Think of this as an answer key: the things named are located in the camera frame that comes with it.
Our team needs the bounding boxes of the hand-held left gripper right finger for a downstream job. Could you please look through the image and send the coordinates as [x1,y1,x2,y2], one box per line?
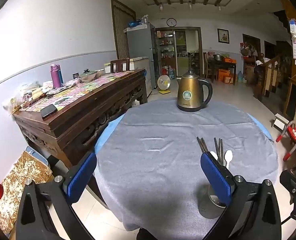
[200,151,282,240]

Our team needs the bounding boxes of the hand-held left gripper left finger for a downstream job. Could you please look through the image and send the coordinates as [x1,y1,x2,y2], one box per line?
[15,151,98,240]

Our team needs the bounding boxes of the metal utensil holder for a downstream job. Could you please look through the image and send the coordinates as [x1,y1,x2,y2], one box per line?
[198,182,229,219]

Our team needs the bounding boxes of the blue plastic stool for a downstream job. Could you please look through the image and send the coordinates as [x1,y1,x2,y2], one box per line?
[26,146,50,165]

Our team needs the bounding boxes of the blue table cover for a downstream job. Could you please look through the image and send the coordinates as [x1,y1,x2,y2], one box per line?
[95,114,274,155]

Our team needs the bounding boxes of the grey tablecloth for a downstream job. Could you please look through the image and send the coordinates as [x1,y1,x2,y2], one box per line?
[94,97,279,233]

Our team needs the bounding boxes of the carved wooden sideboard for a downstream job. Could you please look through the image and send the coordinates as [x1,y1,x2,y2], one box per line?
[13,69,148,165]

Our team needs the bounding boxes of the red child chair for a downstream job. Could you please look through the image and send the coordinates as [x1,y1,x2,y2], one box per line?
[276,115,296,162]

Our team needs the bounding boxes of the gold patterned cloth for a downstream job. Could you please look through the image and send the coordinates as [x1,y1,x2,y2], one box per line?
[0,151,53,233]

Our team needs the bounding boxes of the small white stool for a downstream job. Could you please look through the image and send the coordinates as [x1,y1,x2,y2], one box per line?
[271,113,289,130]

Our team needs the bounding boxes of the black phone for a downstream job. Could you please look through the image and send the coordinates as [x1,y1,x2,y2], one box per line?
[41,104,58,119]

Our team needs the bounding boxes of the gold electric kettle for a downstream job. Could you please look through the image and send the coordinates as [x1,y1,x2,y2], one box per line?
[176,68,213,112]

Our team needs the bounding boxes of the checkered table runner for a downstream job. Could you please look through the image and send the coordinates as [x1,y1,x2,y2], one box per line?
[21,71,135,112]

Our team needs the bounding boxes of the pile of snack packets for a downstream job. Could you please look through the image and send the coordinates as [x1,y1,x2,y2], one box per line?
[3,81,49,110]

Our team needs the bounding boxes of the orange cardboard boxes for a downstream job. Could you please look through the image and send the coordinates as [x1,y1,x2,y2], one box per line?
[218,69,234,83]

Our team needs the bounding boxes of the lidded bowl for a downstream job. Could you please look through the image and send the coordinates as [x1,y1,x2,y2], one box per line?
[78,68,98,82]

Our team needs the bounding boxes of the purple bottle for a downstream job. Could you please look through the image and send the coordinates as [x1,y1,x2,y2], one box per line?
[50,64,62,89]

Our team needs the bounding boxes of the small white fan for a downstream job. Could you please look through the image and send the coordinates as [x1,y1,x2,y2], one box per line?
[157,75,171,95]

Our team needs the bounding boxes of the wooden stair railing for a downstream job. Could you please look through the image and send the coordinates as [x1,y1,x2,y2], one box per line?
[253,55,282,100]

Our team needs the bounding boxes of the dark wooden table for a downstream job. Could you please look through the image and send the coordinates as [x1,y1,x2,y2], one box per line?
[204,52,238,84]

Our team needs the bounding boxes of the wooden chair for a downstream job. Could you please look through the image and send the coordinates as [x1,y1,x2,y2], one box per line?
[110,58,130,73]

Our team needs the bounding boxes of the white chest freezer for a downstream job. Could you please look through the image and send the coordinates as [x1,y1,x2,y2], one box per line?
[104,57,153,97]

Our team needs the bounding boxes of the hanging bags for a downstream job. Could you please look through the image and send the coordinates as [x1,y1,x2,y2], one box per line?
[240,41,258,58]

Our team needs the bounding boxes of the framed picture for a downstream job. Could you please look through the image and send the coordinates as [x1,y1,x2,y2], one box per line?
[217,28,230,44]

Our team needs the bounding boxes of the grey refrigerator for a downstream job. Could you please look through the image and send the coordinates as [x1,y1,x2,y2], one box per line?
[124,22,161,90]

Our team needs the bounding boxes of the brown curtain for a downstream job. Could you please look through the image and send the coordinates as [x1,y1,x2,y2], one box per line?
[111,0,137,59]

